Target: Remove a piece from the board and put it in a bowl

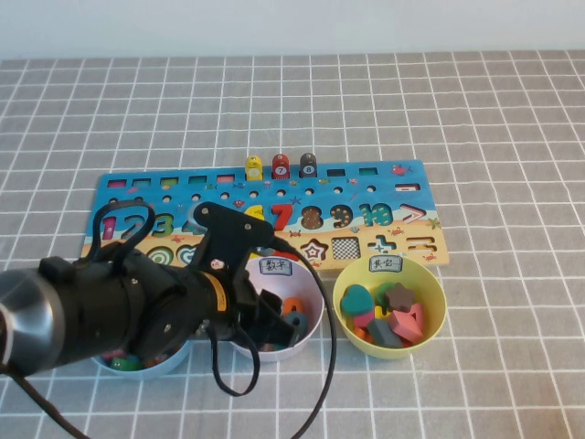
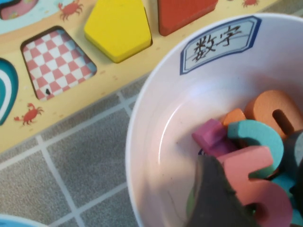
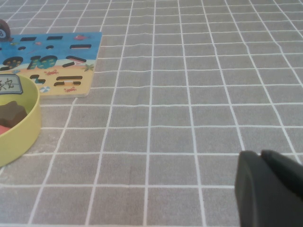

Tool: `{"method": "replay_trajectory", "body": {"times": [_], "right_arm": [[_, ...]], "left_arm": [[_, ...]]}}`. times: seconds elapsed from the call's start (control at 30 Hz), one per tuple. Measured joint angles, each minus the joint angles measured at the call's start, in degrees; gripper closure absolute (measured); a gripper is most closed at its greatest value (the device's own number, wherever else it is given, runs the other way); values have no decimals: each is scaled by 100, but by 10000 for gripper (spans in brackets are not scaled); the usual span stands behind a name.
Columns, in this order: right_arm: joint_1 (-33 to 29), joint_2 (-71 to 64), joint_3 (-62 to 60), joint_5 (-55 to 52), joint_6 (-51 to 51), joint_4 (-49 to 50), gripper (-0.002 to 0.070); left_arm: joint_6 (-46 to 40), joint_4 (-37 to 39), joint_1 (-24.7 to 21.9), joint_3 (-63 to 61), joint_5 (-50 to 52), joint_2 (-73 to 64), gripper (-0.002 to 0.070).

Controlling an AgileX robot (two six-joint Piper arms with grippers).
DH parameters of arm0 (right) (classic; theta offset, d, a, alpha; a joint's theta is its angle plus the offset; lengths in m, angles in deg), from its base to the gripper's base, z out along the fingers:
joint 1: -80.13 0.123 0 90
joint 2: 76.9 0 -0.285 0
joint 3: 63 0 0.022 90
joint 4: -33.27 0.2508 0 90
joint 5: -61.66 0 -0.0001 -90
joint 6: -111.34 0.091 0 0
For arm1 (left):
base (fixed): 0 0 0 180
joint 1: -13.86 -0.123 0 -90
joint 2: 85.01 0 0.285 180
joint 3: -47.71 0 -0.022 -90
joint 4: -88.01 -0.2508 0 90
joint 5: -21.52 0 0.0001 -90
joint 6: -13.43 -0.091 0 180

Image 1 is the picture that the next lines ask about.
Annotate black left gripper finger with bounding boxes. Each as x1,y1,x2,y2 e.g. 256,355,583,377
262,315,297,351
260,291,284,321

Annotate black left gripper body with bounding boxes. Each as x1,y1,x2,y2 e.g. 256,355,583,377
218,273,271,345

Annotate light pink plastic bowl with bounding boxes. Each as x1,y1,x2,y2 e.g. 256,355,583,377
228,258,325,363

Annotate red wooden triangle piece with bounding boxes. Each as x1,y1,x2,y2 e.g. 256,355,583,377
273,237,302,262

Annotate teal wooden heart piece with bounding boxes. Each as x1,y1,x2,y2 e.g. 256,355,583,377
340,284,374,317

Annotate light blue plastic bowl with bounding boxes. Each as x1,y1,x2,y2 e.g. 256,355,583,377
90,340,194,381

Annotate brown wooden star piece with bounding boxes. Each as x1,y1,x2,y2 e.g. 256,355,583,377
383,282,416,313

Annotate green wooden fish piece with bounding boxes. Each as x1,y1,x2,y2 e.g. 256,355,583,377
109,356,142,372

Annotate blue wooden number puzzle board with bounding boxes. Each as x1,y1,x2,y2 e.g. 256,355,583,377
75,158,451,284

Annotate yellow plastic bowl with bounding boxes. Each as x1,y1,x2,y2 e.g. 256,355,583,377
332,256,447,360

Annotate dark teal number nine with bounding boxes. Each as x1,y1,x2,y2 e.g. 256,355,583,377
283,310,310,342

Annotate white paper label number characters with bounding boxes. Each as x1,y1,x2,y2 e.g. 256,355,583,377
259,258,293,278

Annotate red wooden number seven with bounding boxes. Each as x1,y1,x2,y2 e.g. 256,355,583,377
271,203,294,232

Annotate grey teal wooden hexagon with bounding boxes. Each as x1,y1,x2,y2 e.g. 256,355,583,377
367,318,403,348

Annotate salmon pink wooden block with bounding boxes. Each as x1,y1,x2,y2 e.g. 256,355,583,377
388,309,424,344

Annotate red wooden fish peg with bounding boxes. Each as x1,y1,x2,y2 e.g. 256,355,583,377
271,153,291,179

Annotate pink wooden angle sign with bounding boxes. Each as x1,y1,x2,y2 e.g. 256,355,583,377
409,302,429,330

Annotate grey checked tablecloth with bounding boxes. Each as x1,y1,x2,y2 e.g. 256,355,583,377
0,49,585,439

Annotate thick black camera cable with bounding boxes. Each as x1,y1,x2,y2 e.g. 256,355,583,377
267,232,339,439

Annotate thin black cable loop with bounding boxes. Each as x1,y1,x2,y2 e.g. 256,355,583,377
90,200,156,266
207,319,260,397

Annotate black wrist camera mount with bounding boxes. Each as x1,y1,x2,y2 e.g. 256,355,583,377
189,200,275,294

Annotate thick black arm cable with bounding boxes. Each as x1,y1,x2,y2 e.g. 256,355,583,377
0,360,88,439

